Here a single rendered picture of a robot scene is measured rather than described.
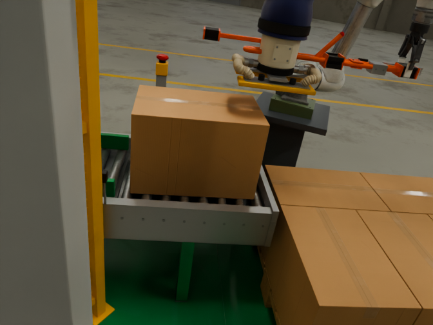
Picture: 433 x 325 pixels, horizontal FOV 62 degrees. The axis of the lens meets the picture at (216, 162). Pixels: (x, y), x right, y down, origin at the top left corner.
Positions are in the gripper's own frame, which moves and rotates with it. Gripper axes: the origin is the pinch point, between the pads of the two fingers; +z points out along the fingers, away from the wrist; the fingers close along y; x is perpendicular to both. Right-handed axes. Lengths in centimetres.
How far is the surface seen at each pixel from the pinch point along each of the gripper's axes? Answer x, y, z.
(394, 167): 108, -145, 122
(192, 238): -88, 38, 80
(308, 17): -51, 9, -17
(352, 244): -18, 45, 68
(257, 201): -58, 21, 68
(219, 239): -76, 37, 80
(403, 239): 8, 38, 68
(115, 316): -120, 50, 123
